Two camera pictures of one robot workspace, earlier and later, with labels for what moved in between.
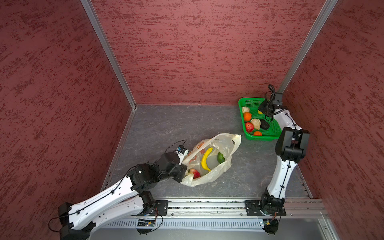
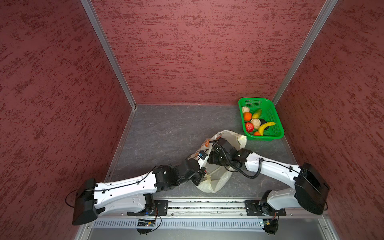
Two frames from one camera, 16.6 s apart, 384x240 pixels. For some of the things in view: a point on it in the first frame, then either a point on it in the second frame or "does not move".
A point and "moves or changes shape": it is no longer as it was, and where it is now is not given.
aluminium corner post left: (103, 38) does not move
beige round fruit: (256, 123) does not move
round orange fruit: (247, 116) does not move
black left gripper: (181, 170) -> (200, 175)
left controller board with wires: (148, 222) does not move
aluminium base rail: (295, 208) does not move
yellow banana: (204, 159) moves or changes shape
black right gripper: (261, 107) -> (213, 157)
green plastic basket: (274, 132) does not move
